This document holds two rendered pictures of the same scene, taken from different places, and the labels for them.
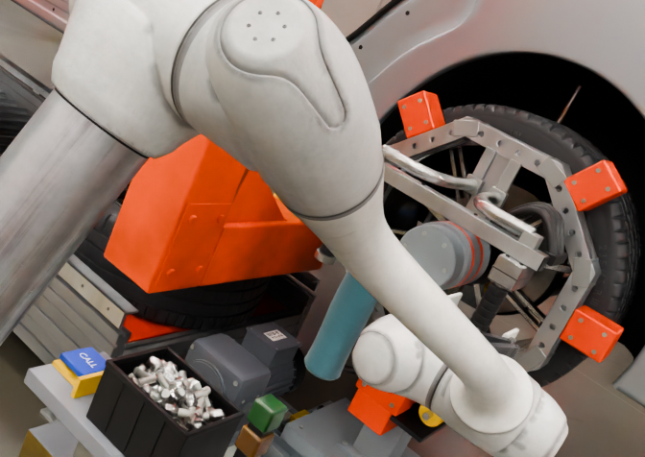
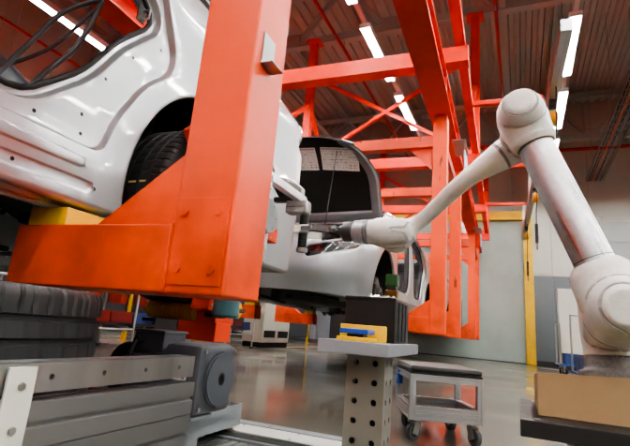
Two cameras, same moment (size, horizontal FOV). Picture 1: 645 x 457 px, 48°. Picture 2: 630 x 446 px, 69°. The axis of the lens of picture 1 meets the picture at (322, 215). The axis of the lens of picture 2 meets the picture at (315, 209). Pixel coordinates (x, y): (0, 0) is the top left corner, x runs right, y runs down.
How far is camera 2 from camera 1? 2.13 m
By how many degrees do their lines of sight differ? 100
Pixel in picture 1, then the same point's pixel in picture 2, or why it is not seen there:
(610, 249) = not seen: hidden behind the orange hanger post
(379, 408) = (226, 325)
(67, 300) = (130, 405)
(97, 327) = (172, 397)
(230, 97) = not seen: hidden behind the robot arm
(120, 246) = (235, 275)
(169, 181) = (259, 200)
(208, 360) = (217, 352)
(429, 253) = (271, 213)
